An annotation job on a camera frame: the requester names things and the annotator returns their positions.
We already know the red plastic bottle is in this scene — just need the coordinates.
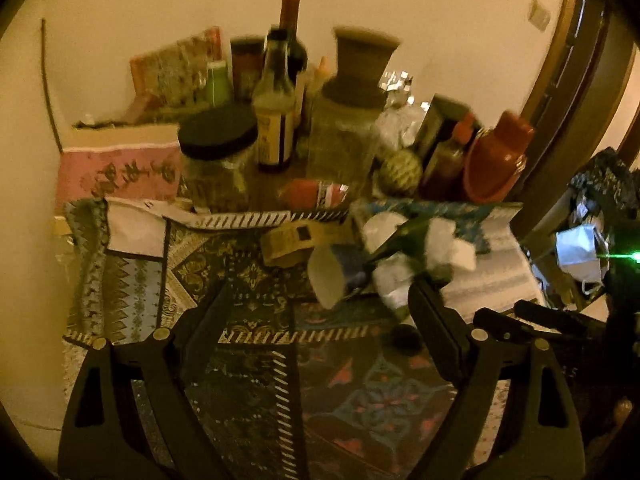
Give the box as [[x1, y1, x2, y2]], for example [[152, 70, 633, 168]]
[[461, 109, 536, 204]]

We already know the white tissue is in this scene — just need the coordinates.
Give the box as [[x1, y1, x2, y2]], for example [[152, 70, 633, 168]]
[[374, 254, 418, 313], [424, 216, 477, 273], [361, 211, 407, 255]]

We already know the blue face mask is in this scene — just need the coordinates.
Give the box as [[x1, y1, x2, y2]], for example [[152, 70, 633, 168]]
[[554, 224, 610, 297]]

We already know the green woven ball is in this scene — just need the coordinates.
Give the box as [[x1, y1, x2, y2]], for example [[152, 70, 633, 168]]
[[376, 150, 424, 197]]

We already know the pink printed cloth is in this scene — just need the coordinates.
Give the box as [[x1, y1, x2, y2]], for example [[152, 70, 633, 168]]
[[56, 141, 182, 208]]

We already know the wall light switch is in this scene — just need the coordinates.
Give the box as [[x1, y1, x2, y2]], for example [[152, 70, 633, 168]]
[[528, 0, 552, 32]]

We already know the orange printed packet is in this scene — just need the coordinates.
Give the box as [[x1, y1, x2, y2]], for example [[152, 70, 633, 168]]
[[129, 26, 224, 108]]

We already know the dark box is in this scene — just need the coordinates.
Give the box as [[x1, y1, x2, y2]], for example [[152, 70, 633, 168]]
[[414, 94, 473, 158]]

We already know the tall glass jar brown lid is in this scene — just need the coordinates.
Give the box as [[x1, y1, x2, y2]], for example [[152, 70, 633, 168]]
[[304, 25, 402, 198]]

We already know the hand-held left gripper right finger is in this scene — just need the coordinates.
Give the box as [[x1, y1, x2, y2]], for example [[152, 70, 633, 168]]
[[407, 275, 586, 480]]

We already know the dark bottle with yellow label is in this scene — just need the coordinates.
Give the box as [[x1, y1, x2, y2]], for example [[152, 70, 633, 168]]
[[251, 27, 297, 173]]

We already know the hot sauce bottle red cap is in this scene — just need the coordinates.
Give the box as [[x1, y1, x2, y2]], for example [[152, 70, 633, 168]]
[[420, 112, 477, 200]]

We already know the crumpled foil wrap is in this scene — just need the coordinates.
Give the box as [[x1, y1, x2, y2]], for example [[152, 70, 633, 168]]
[[376, 69, 432, 153]]

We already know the red sausage packet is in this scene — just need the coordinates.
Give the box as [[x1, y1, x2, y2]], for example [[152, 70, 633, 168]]
[[277, 179, 351, 209]]

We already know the thin dark stick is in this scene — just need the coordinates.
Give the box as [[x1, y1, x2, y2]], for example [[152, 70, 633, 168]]
[[39, 17, 65, 153]]

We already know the green capped bottle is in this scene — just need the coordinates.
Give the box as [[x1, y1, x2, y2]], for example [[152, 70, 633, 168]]
[[205, 59, 234, 107]]

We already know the glass jar with black lid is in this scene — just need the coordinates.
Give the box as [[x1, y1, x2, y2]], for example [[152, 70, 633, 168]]
[[177, 106, 259, 212]]

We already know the patterned tablecloth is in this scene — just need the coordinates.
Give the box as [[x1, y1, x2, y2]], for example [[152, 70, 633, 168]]
[[62, 196, 548, 480]]

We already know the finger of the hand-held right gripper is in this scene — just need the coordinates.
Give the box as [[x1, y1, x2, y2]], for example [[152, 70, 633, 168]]
[[473, 307, 535, 348], [514, 299, 608, 342]]

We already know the dark jar with red label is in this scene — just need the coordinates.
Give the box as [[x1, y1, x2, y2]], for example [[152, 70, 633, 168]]
[[229, 35, 267, 103]]

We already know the yellow paper strip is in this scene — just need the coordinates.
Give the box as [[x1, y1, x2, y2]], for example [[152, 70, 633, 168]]
[[260, 219, 362, 269]]

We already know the white paper cup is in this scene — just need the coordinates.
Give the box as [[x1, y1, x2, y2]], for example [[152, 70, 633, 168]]
[[306, 244, 373, 309]]

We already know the wooden door frame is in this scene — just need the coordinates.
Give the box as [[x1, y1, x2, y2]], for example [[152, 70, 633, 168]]
[[509, 0, 640, 256]]

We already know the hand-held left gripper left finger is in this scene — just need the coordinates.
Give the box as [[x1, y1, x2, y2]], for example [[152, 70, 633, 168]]
[[57, 279, 237, 480]]

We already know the dark wine bottle red cap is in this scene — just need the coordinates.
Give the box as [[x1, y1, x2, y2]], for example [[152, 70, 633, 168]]
[[277, 0, 309, 83]]

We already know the black bottle cap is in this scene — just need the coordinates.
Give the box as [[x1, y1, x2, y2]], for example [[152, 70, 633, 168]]
[[394, 324, 422, 352]]

